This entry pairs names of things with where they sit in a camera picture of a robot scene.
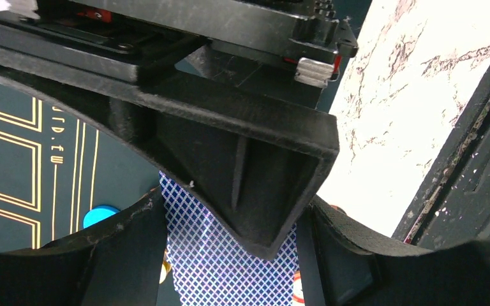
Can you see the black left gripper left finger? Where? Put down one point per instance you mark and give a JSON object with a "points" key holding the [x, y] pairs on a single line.
{"points": [[116, 261]]}

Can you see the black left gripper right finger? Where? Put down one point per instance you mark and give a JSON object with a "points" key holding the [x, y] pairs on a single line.
{"points": [[343, 262]]}

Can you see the black mounting rail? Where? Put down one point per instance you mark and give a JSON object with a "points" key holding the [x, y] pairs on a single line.
{"points": [[452, 204]]}

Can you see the green poker table mat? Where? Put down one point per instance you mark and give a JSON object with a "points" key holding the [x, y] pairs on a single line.
{"points": [[55, 167]]}

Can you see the yellow chip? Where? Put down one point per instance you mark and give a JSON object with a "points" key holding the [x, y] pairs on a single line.
{"points": [[165, 268]]}

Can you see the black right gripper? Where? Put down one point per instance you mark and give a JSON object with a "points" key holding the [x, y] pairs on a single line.
{"points": [[287, 50]]}

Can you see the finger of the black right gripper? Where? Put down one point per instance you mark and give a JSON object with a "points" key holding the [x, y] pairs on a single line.
{"points": [[254, 161]]}

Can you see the blue round button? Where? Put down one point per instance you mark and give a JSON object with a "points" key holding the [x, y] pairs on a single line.
{"points": [[98, 214]]}

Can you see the red chip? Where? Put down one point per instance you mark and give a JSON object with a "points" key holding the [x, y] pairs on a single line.
{"points": [[297, 295]]}

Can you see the blue playing card deck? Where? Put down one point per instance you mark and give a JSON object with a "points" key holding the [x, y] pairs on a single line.
{"points": [[211, 267]]}

